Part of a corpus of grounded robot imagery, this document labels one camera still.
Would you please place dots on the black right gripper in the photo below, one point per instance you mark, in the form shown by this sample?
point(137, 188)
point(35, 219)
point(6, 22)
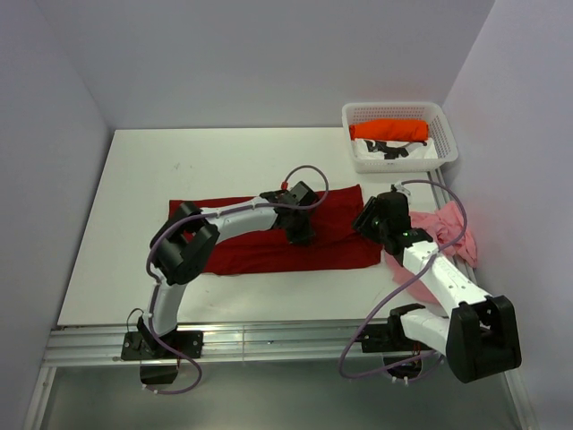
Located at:
point(363, 221)

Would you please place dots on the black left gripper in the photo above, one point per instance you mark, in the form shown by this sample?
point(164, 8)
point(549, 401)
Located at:
point(303, 236)

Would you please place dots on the dark red t shirt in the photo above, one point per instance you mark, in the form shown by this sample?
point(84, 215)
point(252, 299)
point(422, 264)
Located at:
point(336, 246)

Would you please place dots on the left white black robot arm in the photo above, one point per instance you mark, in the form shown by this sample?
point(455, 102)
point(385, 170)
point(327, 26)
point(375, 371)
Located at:
point(181, 250)

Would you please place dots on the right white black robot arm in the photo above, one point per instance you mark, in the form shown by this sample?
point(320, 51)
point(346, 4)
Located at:
point(478, 332)

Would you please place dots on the pink t shirt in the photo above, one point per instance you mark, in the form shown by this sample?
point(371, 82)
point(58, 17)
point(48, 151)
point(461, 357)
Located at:
point(443, 225)

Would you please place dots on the white black printed t shirt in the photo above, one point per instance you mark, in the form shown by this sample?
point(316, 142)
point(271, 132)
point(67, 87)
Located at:
point(395, 150)

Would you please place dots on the rolled orange t shirt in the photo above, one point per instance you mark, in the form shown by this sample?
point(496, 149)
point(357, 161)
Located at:
point(401, 130)

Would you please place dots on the white plastic basket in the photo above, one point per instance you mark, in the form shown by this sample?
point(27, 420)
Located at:
point(438, 130)

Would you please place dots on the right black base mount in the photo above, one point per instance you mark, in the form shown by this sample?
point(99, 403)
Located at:
point(389, 337)

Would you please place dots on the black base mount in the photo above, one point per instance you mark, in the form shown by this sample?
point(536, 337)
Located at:
point(389, 337)
point(160, 361)

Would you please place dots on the aluminium rail frame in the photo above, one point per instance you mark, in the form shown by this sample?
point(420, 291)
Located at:
point(276, 375)

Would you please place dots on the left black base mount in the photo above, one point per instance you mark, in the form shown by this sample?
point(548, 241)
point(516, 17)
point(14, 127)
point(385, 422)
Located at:
point(160, 361)

